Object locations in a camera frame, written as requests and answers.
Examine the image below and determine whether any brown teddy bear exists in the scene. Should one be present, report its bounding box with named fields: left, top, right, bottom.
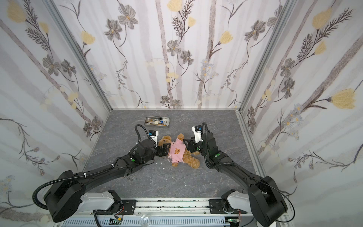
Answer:
left=158, top=133, right=200, bottom=169

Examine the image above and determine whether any pink teddy hoodie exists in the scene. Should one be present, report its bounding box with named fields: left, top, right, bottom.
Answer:
left=168, top=139, right=186, bottom=164

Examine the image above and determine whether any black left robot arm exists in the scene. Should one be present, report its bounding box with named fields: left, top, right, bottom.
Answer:
left=32, top=132, right=171, bottom=223

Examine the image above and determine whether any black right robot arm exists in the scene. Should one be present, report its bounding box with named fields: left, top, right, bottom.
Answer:
left=184, top=122, right=289, bottom=227

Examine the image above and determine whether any metal instrument tray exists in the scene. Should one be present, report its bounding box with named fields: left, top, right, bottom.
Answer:
left=144, top=116, right=170, bottom=127

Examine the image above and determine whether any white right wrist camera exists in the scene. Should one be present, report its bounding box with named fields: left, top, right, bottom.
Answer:
left=192, top=125, right=202, bottom=143

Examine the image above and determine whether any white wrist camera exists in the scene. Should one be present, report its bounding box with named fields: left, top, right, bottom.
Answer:
left=192, top=125, right=202, bottom=143
left=148, top=130, right=159, bottom=144

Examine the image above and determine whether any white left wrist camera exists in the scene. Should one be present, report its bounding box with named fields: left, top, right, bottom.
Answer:
left=148, top=130, right=159, bottom=144

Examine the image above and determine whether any white perforated cable duct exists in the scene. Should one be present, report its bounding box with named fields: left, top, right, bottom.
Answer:
left=60, top=217, right=232, bottom=227

